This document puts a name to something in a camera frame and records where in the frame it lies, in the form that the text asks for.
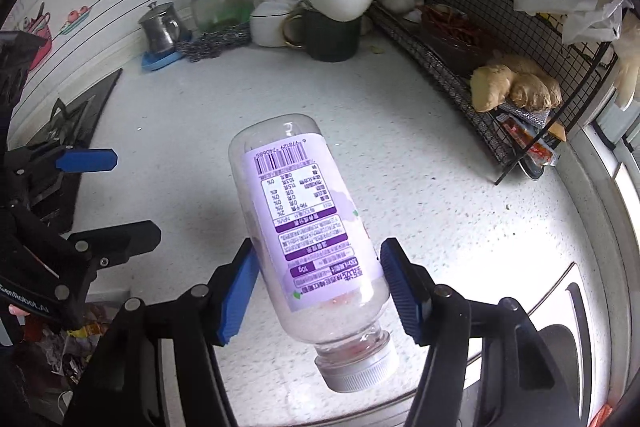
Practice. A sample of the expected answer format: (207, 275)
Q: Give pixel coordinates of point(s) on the steel teapot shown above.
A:
(160, 29)

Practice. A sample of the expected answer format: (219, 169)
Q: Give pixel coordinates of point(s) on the dark green mug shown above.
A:
(332, 37)

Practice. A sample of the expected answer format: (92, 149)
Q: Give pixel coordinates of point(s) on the dried red chilies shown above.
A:
(450, 27)

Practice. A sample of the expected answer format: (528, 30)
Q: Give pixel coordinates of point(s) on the plastic bottle with purple label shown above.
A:
(310, 217)

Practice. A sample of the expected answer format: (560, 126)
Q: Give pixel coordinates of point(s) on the waste bin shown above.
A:
(75, 347)

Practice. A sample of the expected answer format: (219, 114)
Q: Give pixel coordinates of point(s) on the white lidded ceramic jar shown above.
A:
(270, 24)

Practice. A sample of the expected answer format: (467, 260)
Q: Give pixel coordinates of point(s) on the white plastic bag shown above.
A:
(575, 7)

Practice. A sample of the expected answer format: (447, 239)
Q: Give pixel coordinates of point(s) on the white ladle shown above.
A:
(345, 2)

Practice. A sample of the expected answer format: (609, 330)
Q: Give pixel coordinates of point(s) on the steel sink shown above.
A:
(565, 347)

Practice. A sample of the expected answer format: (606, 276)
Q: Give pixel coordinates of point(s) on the blue plastic dish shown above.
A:
(160, 63)

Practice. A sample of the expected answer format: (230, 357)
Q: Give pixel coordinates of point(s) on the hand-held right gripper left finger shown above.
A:
(237, 292)

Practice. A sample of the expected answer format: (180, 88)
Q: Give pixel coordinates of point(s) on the red seasoning sachets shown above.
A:
(535, 147)

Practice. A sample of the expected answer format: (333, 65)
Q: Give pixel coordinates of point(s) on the black gas stove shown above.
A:
(75, 117)

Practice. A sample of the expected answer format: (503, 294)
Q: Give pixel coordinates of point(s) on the ginger root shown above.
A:
(495, 87)

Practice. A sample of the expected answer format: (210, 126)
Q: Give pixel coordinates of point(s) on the person's left hand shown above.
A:
(17, 309)

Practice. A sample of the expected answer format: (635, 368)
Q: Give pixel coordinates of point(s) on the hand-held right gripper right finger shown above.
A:
(400, 292)

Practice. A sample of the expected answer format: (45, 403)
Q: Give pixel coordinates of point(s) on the steel wool scourer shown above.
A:
(215, 44)

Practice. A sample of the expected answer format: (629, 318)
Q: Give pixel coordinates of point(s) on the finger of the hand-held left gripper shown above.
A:
(125, 239)
(85, 160)

